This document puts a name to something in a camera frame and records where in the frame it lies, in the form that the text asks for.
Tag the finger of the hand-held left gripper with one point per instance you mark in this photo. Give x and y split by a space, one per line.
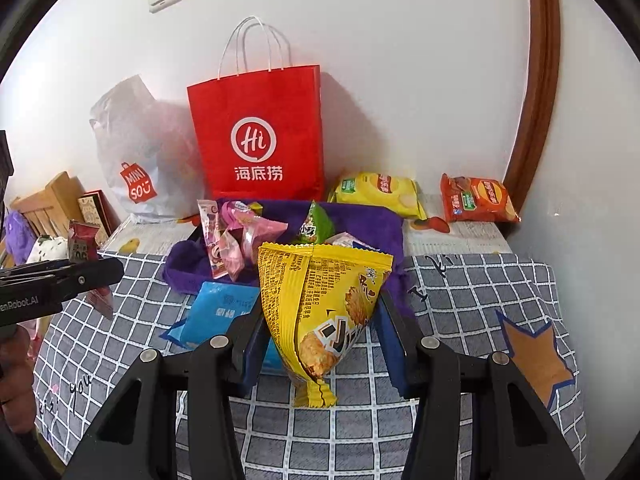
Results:
45 269
90 277

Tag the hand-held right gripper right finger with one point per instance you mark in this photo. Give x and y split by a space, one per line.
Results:
387 345

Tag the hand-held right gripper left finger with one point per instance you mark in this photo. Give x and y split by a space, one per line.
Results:
255 345

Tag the red and white snack packet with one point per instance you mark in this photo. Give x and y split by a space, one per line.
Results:
82 242

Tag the yellow triangular snack packet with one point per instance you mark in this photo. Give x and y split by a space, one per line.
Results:
325 310

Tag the purple cloth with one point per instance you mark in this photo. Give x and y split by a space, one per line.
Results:
360 270
17 235

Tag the dark pink snack packet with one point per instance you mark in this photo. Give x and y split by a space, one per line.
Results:
231 257

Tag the person's left hand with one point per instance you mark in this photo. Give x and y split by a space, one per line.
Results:
15 375

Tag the white patterned pillow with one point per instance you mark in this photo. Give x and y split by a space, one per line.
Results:
47 249

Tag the blue tissue pack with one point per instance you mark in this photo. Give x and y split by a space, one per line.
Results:
220 310

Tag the wooden headboard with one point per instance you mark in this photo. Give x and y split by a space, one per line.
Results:
47 205

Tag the grey checked blanket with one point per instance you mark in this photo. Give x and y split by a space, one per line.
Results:
450 320

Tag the pink and white snack packet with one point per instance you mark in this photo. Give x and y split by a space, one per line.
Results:
350 241

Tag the light pink snack packet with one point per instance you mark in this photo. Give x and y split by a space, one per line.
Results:
262 232

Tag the long pink cartoon snack packet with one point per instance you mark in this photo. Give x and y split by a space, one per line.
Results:
210 240

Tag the white plastic bag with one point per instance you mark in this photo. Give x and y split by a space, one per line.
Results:
140 160

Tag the green triangular snack packet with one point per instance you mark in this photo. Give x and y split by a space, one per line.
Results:
312 225

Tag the magenta snack packet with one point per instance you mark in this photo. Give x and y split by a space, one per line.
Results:
234 211

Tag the brown yellow snack packet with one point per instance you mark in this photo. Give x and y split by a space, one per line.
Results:
255 206

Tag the yellow chip bag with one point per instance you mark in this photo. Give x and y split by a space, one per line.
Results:
380 192

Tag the orange chip bag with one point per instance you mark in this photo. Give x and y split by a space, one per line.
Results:
480 200

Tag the red paper bag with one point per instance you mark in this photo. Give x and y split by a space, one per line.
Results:
257 140

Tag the patterned picture frame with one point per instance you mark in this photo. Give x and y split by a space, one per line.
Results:
97 216

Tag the brown wooden door frame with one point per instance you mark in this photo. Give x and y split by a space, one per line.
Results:
537 85

